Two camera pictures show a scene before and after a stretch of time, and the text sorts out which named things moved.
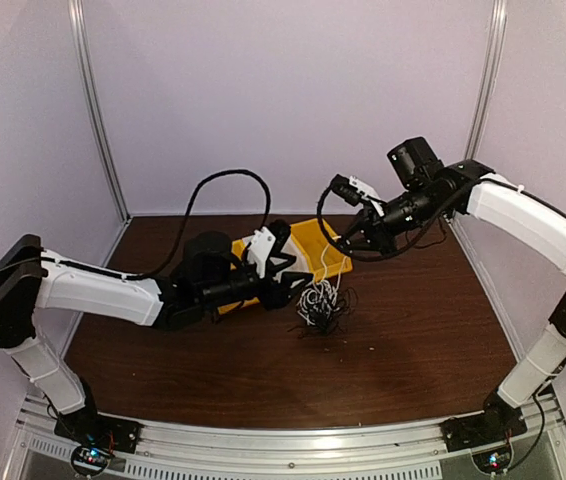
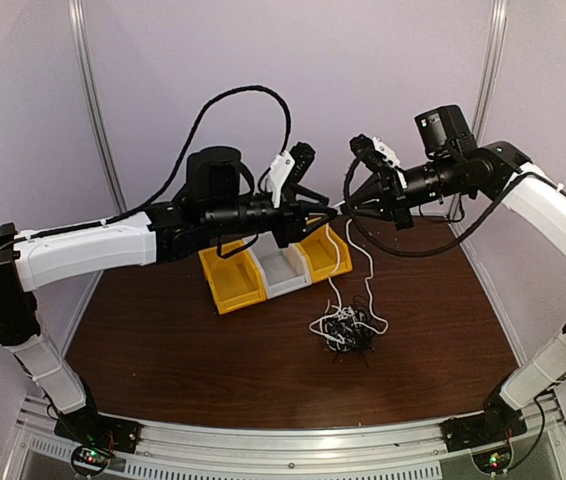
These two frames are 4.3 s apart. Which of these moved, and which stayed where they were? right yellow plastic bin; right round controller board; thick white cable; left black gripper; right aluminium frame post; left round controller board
Moved: thick white cable; left black gripper
Stayed: right round controller board; right aluminium frame post; right yellow plastic bin; left round controller board
